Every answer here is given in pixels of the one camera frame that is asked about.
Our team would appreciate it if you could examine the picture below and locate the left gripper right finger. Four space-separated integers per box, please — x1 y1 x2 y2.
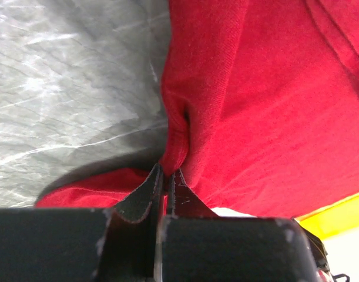
166 169 218 217

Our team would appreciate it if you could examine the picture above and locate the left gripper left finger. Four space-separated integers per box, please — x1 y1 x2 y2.
115 163 164 225

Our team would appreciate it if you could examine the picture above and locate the red t shirt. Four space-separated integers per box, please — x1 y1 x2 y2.
35 0 359 220

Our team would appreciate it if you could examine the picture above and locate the yellow plastic tray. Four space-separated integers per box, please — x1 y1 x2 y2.
296 193 359 240

